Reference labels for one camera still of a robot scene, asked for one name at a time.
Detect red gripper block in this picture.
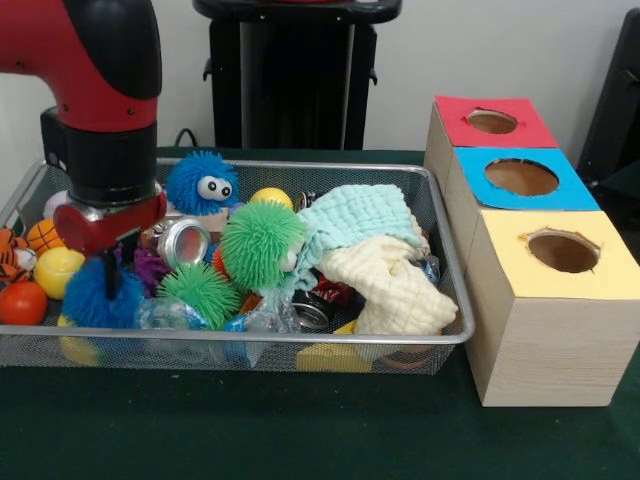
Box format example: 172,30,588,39
53,192,169,300

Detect blue spiky rubber ball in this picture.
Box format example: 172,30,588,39
60,259,147,330

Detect green spiky rubber ball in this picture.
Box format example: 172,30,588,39
155,262,242,330
219,199,307,294

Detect mint knitted cloth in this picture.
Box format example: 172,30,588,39
287,184,429,292

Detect cream knitted cloth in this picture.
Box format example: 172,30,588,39
314,234,459,336

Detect wooden box with three holes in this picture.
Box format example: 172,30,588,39
423,96,640,408

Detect yellow tennis ball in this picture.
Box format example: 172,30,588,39
34,247,86,300

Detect orange toy basketball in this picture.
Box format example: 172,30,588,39
25,218,66,252

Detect red ball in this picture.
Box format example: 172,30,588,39
0,281,49,326

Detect blue fuzzy ball with eyes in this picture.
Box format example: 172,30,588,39
164,149,240,216

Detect tiger plush toy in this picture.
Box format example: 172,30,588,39
0,227,39,285

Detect dark green tablecloth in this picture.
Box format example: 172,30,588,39
0,145,640,480

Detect green cloth covered side table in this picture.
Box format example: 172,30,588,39
592,164,640,201

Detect black flat panel stand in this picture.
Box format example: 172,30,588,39
577,7,640,176

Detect black cable loop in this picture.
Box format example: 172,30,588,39
174,127,209,149

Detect shallow wire mesh bin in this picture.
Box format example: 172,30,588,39
0,154,475,375

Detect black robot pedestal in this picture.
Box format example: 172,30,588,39
192,0,404,151

